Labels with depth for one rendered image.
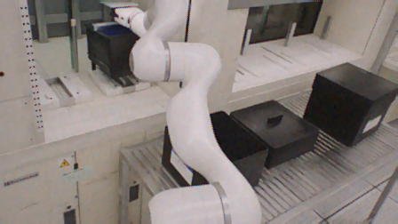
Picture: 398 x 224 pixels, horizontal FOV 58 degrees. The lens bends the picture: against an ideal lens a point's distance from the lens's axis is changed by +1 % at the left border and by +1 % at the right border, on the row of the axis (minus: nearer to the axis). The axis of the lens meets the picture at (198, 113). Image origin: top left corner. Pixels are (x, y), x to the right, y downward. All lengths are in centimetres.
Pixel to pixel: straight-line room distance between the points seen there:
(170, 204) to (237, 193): 13
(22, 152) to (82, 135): 20
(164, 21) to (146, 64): 12
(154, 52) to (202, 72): 12
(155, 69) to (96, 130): 58
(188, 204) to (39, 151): 77
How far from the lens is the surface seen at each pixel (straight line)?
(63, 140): 135
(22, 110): 125
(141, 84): 162
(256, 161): 127
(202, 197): 69
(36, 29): 212
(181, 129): 76
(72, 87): 158
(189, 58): 87
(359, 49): 261
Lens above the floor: 168
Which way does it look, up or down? 33 degrees down
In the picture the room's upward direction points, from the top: 9 degrees clockwise
